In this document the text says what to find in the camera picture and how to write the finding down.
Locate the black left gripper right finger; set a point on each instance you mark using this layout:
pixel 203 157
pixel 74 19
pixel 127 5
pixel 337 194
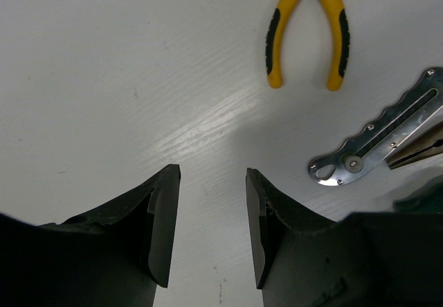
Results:
pixel 301 258

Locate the yellow black long-nose pliers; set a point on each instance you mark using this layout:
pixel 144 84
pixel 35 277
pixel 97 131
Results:
pixel 337 18

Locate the yellow black combination pliers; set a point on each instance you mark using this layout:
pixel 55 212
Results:
pixel 429 144

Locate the green stubby screwdriver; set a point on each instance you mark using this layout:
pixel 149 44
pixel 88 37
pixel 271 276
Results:
pixel 427 200

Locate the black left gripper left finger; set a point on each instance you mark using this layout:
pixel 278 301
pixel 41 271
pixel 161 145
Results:
pixel 116 254

